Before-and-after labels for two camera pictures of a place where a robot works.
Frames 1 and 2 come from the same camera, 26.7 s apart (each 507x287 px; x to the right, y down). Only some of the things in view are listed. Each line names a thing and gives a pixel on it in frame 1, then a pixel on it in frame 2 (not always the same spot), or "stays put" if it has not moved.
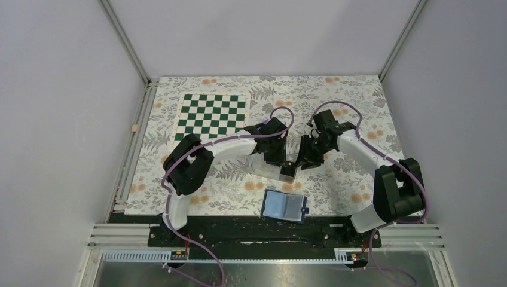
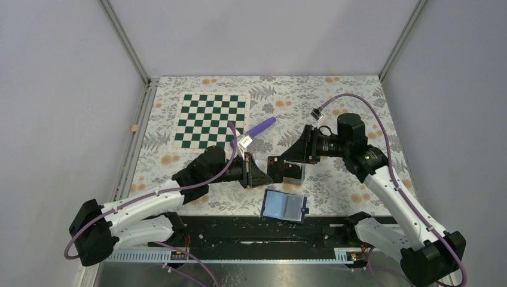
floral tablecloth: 324,137 stays put
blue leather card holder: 284,206 stays put
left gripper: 279,159 -> 253,176
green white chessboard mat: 211,115 stays put
